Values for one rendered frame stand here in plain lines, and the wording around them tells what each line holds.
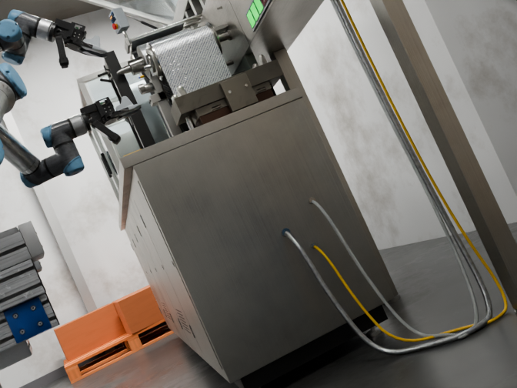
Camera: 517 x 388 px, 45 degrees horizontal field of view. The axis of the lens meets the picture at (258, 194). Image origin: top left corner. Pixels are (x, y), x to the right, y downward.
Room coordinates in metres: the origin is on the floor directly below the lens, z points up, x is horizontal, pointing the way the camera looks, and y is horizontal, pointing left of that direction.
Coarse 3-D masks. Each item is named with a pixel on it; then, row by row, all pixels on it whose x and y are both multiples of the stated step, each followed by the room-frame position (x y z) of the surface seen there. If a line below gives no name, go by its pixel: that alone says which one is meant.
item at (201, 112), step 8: (256, 88) 2.19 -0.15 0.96; (264, 88) 2.20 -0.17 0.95; (256, 96) 2.19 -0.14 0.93; (264, 96) 2.20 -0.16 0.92; (272, 96) 2.21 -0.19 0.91; (216, 104) 2.15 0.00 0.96; (224, 104) 2.16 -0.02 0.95; (200, 112) 2.14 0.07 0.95; (208, 112) 2.14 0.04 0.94; (216, 112) 2.15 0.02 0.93; (224, 112) 2.16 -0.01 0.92; (200, 120) 2.15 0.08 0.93; (208, 120) 2.14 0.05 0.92
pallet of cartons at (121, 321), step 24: (144, 288) 5.17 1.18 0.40; (96, 312) 5.08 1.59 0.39; (120, 312) 4.89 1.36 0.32; (144, 312) 4.84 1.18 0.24; (72, 336) 4.99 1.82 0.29; (96, 336) 5.05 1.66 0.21; (120, 336) 5.05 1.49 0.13; (144, 336) 5.41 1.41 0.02; (72, 360) 4.91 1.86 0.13; (96, 360) 5.26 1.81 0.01
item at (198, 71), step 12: (216, 48) 2.37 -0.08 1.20; (180, 60) 2.33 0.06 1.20; (192, 60) 2.34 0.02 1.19; (204, 60) 2.35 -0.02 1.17; (216, 60) 2.36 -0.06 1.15; (168, 72) 2.32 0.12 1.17; (180, 72) 2.33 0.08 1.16; (192, 72) 2.34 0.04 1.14; (204, 72) 2.35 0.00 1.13; (216, 72) 2.36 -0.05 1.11; (228, 72) 2.37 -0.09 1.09; (180, 84) 2.32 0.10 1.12; (192, 84) 2.33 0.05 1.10; (204, 84) 2.34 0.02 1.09
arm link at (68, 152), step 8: (64, 144) 2.17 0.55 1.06; (72, 144) 2.19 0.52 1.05; (56, 152) 2.18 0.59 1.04; (64, 152) 2.17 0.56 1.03; (72, 152) 2.18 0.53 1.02; (48, 160) 2.18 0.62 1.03; (56, 160) 2.17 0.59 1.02; (64, 160) 2.17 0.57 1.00; (72, 160) 2.17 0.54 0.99; (80, 160) 2.19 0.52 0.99; (48, 168) 2.17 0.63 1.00; (56, 168) 2.18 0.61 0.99; (64, 168) 2.17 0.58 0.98; (72, 168) 2.17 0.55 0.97; (80, 168) 2.18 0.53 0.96; (56, 176) 2.21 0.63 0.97
